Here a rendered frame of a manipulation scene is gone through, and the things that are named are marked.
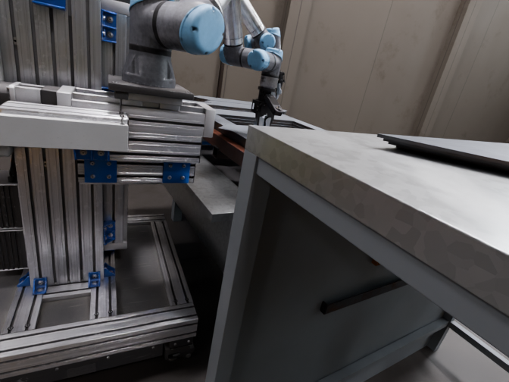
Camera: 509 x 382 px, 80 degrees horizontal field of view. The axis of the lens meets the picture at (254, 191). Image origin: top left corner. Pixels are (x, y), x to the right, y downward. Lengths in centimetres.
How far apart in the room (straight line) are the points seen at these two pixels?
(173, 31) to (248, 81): 347
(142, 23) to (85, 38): 23
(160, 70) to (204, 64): 317
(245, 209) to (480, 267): 35
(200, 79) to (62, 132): 335
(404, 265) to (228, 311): 41
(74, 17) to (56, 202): 60
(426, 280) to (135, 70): 86
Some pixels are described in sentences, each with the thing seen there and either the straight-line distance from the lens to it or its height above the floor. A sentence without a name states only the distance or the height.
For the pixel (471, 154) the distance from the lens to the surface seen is 58.
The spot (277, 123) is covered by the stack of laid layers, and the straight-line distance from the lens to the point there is 198.
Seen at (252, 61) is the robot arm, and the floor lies 116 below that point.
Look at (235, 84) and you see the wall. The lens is 426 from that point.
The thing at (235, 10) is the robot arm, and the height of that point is 132.
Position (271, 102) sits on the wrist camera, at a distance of 132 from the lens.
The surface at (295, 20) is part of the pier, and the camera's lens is 441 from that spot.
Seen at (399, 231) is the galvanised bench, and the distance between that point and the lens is 31.
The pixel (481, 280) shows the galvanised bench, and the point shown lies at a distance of 29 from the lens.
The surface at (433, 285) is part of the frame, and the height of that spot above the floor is 99.
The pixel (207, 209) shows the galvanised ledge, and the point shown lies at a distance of 102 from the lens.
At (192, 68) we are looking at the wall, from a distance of 407.
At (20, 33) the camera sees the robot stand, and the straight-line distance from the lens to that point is 115.
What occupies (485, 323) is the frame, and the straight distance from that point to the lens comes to 30.
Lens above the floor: 114
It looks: 22 degrees down
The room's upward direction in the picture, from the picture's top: 11 degrees clockwise
